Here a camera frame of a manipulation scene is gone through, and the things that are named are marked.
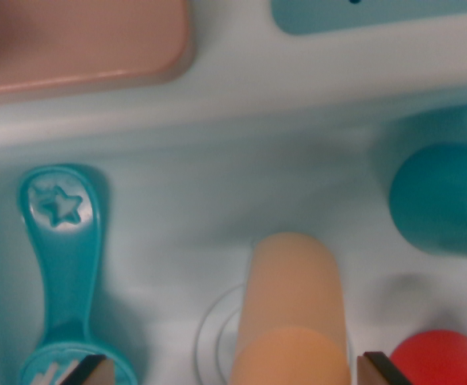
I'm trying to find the teal dish brush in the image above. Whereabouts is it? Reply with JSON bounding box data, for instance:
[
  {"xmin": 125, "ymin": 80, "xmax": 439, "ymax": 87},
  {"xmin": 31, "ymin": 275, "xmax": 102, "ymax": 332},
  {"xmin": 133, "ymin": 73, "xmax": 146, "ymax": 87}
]
[{"xmin": 18, "ymin": 164, "xmax": 139, "ymax": 385}]

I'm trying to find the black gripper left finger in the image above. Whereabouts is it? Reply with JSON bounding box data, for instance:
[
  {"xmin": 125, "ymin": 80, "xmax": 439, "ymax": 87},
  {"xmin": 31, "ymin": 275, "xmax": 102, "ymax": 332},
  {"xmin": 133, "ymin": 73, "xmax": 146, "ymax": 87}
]
[{"xmin": 59, "ymin": 354, "xmax": 116, "ymax": 385}]

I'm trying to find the mauve grey toy faucet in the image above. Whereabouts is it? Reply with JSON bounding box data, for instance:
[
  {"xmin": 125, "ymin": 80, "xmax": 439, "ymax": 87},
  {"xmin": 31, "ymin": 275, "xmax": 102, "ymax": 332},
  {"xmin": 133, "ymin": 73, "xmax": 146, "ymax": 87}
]
[{"xmin": 0, "ymin": 0, "xmax": 191, "ymax": 99}]

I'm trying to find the light blue toy sink unit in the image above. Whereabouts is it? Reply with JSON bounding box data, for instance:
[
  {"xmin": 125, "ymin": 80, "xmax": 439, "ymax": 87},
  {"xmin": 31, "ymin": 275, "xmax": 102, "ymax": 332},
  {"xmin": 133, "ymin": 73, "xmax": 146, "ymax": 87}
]
[{"xmin": 0, "ymin": 0, "xmax": 467, "ymax": 385}]

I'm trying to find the red toy tumbler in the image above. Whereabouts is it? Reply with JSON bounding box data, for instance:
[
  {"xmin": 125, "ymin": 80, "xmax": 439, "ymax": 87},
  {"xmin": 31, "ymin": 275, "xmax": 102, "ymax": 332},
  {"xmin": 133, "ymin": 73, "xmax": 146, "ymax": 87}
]
[{"xmin": 389, "ymin": 329, "xmax": 467, "ymax": 385}]

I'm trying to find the cream detergent bottle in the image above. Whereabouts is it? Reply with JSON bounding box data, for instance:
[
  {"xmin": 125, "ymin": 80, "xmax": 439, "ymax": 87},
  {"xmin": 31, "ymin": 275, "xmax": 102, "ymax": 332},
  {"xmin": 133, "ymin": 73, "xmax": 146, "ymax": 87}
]
[{"xmin": 229, "ymin": 232, "xmax": 353, "ymax": 385}]

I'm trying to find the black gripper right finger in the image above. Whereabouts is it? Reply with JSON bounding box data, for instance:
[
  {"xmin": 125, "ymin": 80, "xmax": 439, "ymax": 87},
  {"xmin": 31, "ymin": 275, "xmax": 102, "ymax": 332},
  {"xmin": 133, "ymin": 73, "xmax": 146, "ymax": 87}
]
[{"xmin": 356, "ymin": 351, "xmax": 413, "ymax": 385}]

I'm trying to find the teal toy tumbler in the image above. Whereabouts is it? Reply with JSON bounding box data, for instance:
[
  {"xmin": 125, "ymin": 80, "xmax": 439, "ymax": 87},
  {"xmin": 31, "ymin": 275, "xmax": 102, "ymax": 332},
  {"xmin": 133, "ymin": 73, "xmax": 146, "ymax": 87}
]
[{"xmin": 388, "ymin": 143, "xmax": 467, "ymax": 258}]

